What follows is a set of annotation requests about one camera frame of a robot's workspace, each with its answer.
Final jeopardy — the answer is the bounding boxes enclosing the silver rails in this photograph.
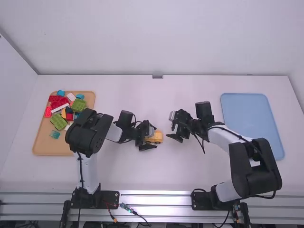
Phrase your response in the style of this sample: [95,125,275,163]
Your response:
[0,189,304,224]

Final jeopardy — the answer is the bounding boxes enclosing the tan tray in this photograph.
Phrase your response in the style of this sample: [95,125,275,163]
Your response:
[32,90,96,157]

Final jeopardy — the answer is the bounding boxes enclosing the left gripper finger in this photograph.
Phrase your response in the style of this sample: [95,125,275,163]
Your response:
[138,143,158,152]

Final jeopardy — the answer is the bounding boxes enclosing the pile of toy bricks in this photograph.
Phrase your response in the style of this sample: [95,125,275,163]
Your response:
[51,104,83,131]

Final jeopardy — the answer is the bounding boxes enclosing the blue mat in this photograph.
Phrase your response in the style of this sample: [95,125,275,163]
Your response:
[219,93,285,161]

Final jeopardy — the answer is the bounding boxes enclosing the black cable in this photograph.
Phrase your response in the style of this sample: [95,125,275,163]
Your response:
[255,189,277,200]
[185,123,207,155]

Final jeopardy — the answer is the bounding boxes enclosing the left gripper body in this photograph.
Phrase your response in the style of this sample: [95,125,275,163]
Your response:
[134,120,152,147]

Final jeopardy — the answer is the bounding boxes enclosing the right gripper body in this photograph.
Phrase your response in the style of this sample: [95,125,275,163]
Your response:
[174,108,194,141]

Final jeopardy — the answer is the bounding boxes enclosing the green toy brick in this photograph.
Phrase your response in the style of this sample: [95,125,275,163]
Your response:
[49,113,68,132]
[71,98,87,113]

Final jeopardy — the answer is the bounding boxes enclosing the yellow toy car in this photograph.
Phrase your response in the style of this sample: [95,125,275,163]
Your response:
[144,130,164,145]

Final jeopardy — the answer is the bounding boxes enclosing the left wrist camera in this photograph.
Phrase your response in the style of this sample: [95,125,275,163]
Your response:
[147,125,158,138]

